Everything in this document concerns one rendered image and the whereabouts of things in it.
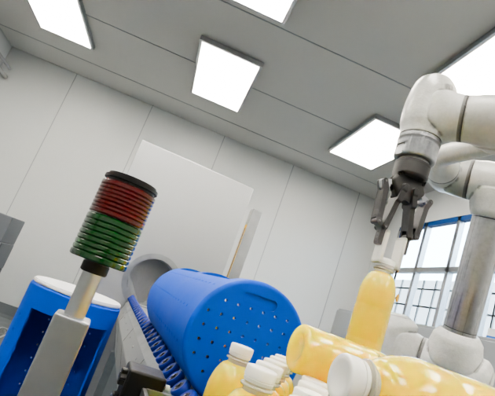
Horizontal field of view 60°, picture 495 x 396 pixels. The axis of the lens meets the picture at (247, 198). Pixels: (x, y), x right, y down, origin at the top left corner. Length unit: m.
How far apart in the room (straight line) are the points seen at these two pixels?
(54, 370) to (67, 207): 5.91
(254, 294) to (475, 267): 0.78
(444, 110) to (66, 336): 0.82
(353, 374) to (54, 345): 0.30
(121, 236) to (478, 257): 1.23
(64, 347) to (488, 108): 0.86
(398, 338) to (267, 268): 4.94
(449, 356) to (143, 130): 5.60
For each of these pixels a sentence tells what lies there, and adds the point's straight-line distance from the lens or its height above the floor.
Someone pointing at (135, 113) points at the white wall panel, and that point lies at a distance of 6.62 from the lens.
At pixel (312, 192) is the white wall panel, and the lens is 6.73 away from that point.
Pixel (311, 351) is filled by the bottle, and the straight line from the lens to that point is 0.66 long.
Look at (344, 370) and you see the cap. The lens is 0.39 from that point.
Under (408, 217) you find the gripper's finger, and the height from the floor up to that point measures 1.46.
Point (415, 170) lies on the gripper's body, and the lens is 0.97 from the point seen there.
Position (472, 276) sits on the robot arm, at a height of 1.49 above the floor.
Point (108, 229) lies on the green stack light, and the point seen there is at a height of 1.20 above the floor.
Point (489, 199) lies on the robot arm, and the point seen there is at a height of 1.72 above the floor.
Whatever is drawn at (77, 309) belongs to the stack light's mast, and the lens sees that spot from 0.50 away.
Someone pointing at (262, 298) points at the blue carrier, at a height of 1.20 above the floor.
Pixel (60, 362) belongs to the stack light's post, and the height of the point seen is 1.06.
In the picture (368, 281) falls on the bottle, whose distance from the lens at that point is 0.91.
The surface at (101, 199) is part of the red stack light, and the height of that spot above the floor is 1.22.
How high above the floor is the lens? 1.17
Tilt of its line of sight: 13 degrees up
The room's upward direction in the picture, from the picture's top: 20 degrees clockwise
